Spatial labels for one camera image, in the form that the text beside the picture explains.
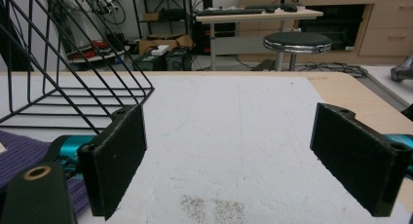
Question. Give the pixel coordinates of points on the black keyboard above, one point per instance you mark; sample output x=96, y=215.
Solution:
x=229, y=12

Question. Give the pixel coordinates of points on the open cardboard box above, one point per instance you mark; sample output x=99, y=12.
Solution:
x=162, y=41

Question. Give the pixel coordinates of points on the purple knitted cloth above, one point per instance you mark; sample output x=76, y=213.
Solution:
x=22, y=152

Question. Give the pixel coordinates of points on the grey metal stand foot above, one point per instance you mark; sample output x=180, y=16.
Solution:
x=402, y=71

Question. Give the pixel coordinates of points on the black equipment case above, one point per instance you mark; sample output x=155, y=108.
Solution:
x=177, y=59

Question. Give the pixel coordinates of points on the black computer tower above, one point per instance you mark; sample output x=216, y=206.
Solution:
x=214, y=35

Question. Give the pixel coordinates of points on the black computer mouse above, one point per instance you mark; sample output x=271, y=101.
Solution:
x=290, y=8

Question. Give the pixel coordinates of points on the small white box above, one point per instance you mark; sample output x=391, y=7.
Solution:
x=160, y=50

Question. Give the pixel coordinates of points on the black metal shelf unit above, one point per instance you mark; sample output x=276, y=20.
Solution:
x=168, y=13

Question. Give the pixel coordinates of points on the light wooden drawer cabinet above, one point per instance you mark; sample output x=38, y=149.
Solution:
x=386, y=26

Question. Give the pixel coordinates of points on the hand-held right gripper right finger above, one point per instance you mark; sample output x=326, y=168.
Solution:
x=354, y=156

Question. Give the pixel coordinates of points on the light wooden desk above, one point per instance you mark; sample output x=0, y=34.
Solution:
x=259, y=15

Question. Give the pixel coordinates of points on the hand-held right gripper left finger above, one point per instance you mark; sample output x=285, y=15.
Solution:
x=112, y=159

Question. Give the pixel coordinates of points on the white foam mat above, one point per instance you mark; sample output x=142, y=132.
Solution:
x=227, y=136

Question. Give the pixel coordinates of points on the round black stool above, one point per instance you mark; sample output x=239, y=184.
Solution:
x=297, y=42

